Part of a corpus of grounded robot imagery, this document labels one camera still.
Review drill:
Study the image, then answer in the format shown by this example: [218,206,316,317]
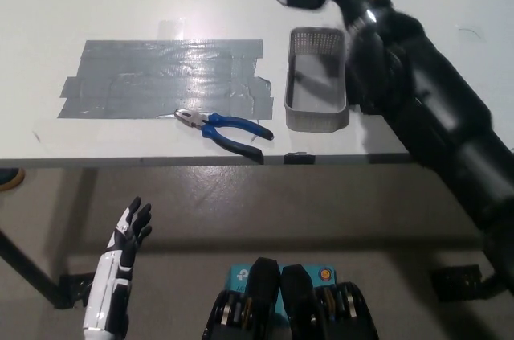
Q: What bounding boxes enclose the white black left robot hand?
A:
[82,196,153,330]

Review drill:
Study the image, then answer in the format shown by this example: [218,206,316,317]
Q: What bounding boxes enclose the blue handled pliers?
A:
[174,109,275,158]

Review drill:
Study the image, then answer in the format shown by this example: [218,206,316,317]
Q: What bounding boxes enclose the black robot torso blocks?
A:
[200,257,381,340]

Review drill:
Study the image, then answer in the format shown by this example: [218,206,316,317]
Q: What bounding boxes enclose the black diagonal table leg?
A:
[0,229,61,305]

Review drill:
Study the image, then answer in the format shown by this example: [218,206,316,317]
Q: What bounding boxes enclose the teal cardboard box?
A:
[227,264,337,317]

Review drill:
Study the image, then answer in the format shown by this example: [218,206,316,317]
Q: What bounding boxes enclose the grey perforated plastic basket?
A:
[283,27,349,133]

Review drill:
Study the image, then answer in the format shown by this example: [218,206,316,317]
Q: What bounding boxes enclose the round brown black disc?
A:
[0,168,25,193]

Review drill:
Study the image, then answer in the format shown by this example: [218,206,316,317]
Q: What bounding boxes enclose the grey duct tape patch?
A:
[56,38,275,122]

